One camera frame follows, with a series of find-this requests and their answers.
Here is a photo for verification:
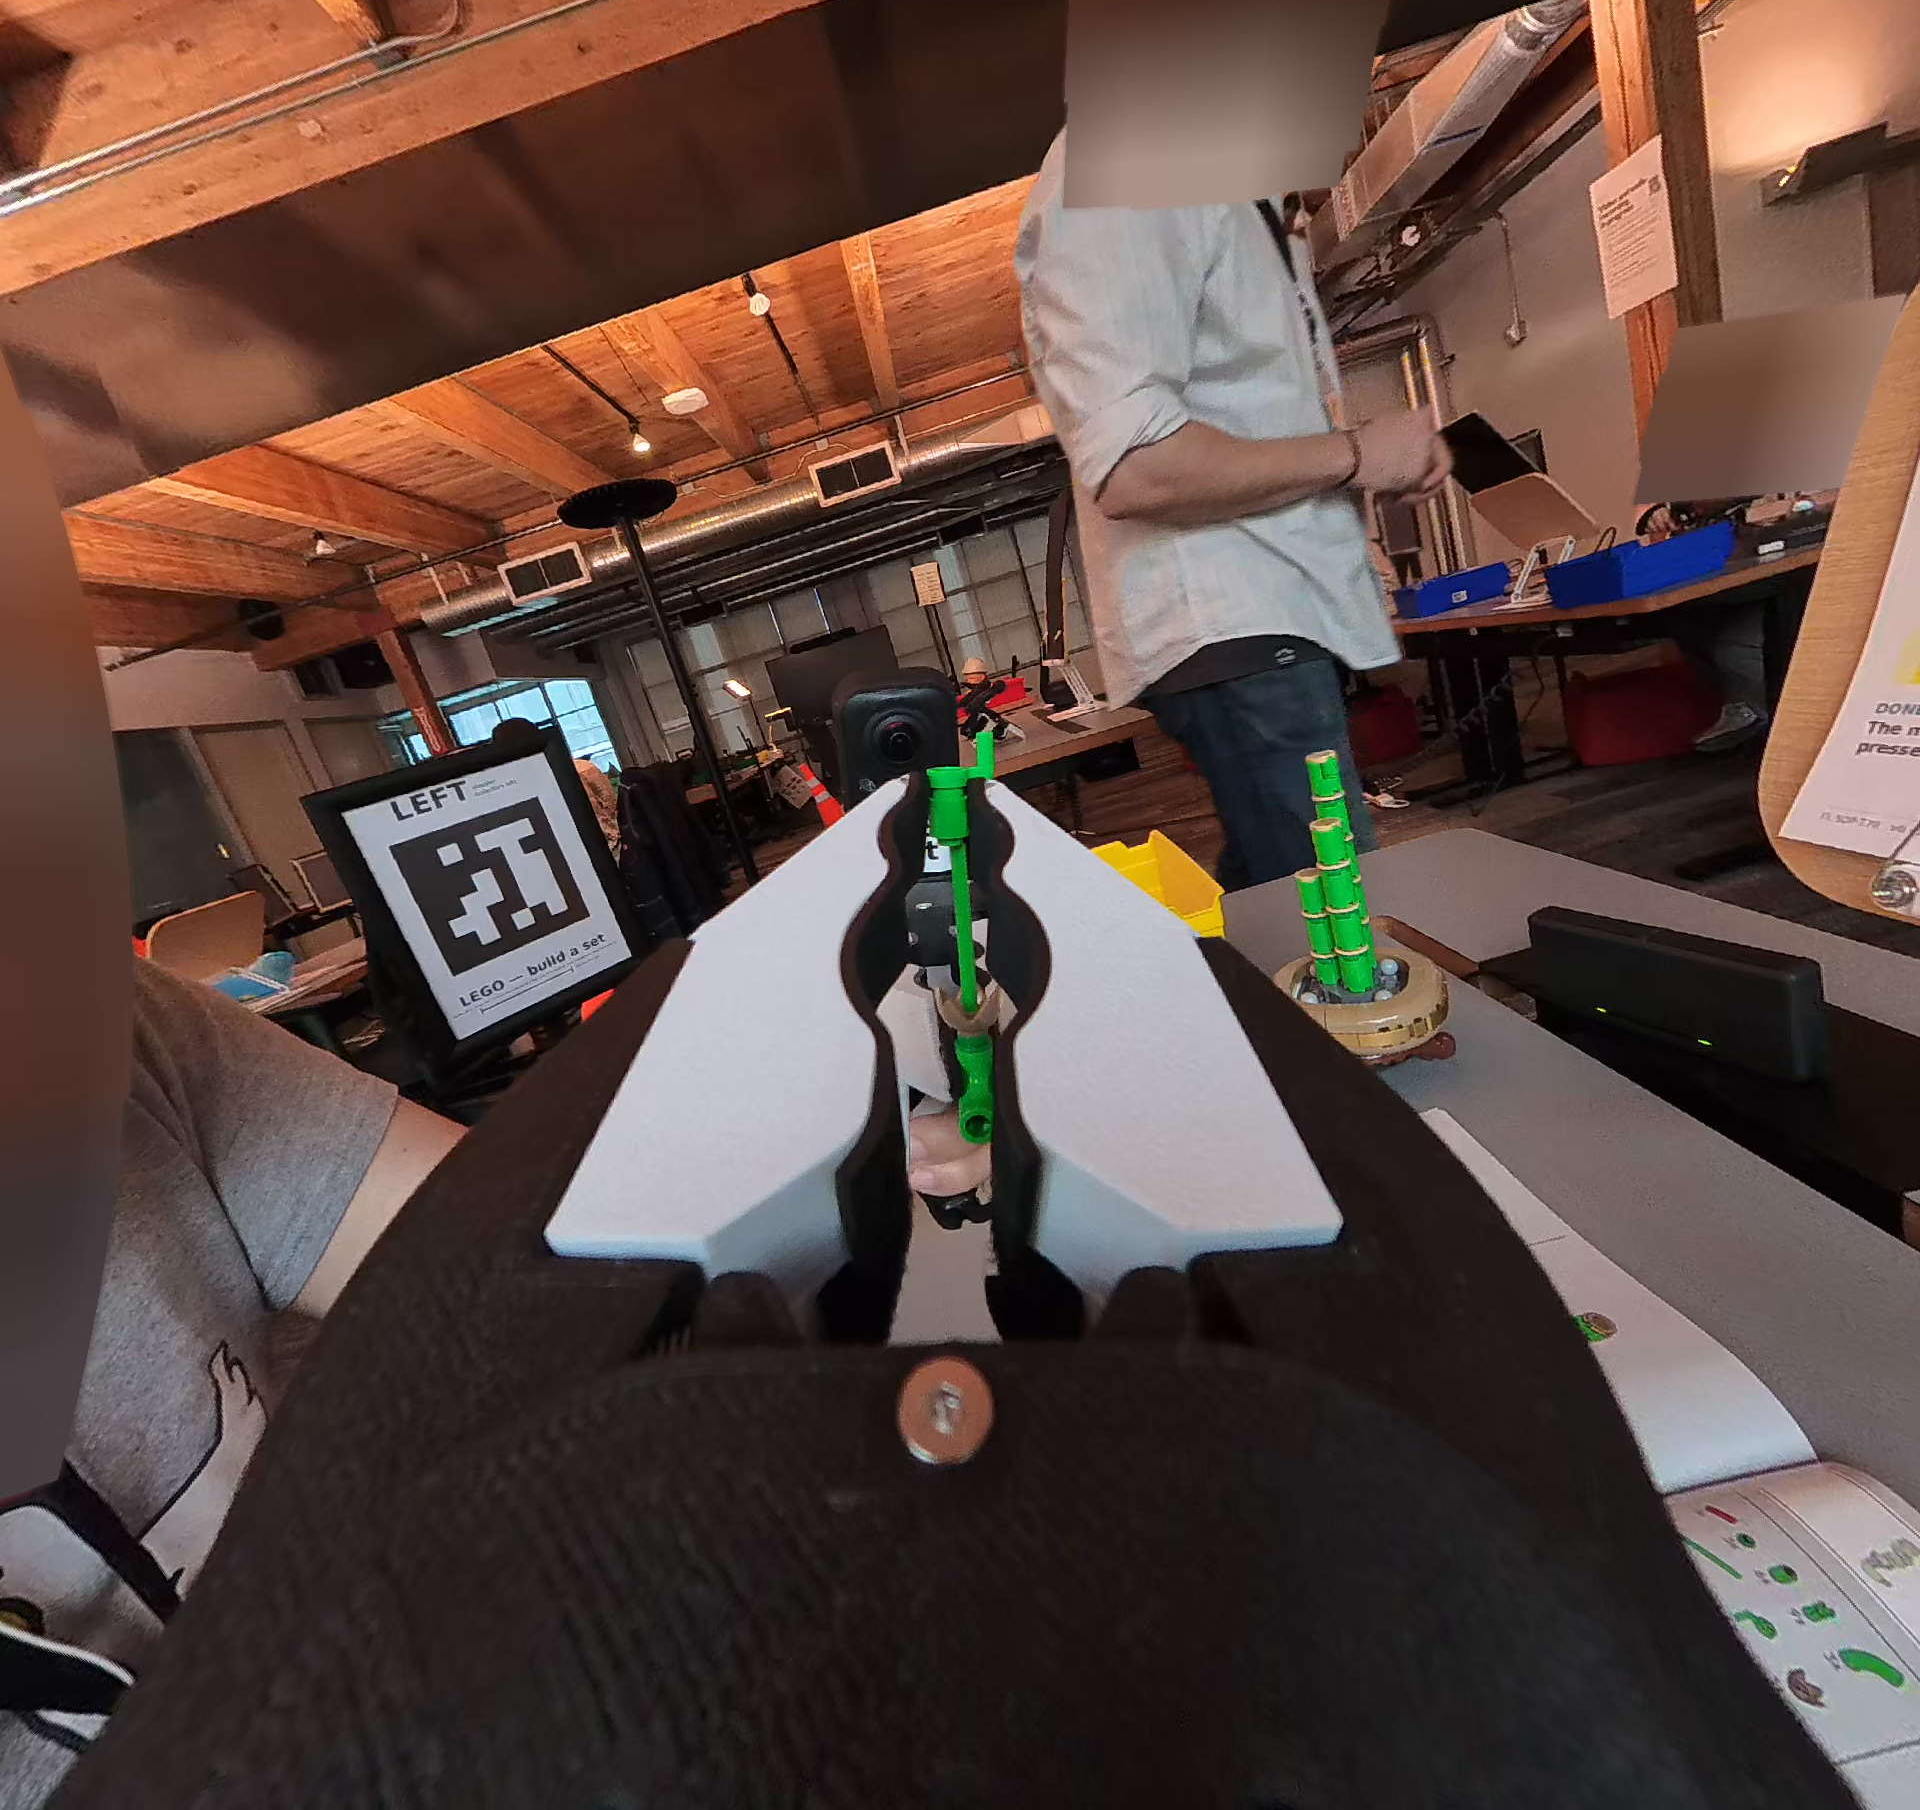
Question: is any person's left hand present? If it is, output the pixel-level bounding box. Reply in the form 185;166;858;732
907;1102;993;1199

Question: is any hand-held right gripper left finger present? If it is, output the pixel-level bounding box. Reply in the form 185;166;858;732
541;772;918;1345

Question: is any wooden instruction board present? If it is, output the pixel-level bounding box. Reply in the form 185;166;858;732
1757;326;1920;928

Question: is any blue plastic bin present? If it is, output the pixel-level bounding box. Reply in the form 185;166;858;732
1392;563;1517;619
1544;520;1738;611

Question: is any tablet on wooden stand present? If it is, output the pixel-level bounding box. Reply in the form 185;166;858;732
1440;414;1598;553

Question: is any green lego stud with handle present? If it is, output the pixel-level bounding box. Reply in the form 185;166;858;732
925;728;998;830

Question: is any black pole stand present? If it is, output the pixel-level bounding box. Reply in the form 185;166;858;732
559;479;759;883

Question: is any black rectangular device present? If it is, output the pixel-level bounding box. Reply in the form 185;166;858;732
1525;906;1828;1085

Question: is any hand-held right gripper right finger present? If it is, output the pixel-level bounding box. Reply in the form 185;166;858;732
972;776;1344;1345

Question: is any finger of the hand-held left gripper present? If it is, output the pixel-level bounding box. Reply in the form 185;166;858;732
886;982;960;1100

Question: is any printed instruction sheet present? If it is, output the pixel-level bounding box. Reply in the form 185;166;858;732
1780;490;1920;874

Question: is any lego instruction booklet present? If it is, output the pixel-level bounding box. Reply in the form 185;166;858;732
1418;1107;1920;1766

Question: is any black body strap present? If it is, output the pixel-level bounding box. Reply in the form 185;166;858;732
0;1466;185;1633

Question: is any black framed marker sign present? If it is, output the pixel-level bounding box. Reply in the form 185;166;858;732
300;726;646;1076

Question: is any green lego stem assembly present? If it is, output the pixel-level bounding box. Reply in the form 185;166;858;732
936;827;1002;1148

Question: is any black wall monitor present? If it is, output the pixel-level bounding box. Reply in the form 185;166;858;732
765;628;897;718

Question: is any yellow plastic bin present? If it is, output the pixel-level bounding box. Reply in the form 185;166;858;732
1090;830;1227;938

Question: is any lego bamboo pot model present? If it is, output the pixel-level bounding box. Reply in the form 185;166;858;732
1275;748;1457;1066

